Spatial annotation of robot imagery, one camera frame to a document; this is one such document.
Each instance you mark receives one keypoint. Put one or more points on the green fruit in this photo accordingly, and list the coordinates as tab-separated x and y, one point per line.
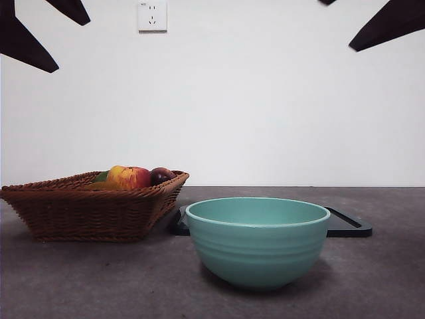
101	176

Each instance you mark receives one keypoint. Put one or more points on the red and yellow apple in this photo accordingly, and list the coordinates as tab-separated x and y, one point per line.
129	176

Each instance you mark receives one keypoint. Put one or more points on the dark red plum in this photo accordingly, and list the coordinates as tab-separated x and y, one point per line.
161	176

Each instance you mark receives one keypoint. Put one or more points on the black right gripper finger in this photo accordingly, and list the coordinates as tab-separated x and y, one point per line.
327	2
395	23

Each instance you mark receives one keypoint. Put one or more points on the black rectangular tray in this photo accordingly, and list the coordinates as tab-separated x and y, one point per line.
345	229

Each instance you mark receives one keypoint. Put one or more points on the brown kiwifruit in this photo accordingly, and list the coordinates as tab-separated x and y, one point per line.
99	186

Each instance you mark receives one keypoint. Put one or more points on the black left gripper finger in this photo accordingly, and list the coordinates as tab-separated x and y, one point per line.
71	10
20	38

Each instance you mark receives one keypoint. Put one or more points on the teal ribbed bowl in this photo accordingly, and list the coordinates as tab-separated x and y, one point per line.
257	246

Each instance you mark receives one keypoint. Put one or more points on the brown wicker basket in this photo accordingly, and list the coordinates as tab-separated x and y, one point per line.
83	212

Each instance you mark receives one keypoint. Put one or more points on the white wall power socket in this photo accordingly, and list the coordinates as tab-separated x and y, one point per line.
152	18

